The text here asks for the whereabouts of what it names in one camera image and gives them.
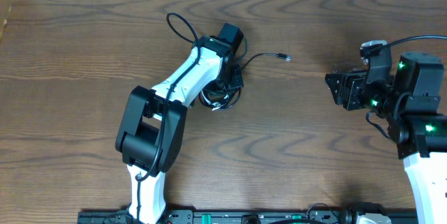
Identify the black usb cable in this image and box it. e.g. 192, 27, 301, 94
198, 52, 291, 111

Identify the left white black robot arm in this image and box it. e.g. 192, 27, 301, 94
115, 23, 244, 223

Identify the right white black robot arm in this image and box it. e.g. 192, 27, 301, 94
325, 50, 446, 223

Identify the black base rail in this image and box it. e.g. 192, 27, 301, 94
76, 202, 420, 224

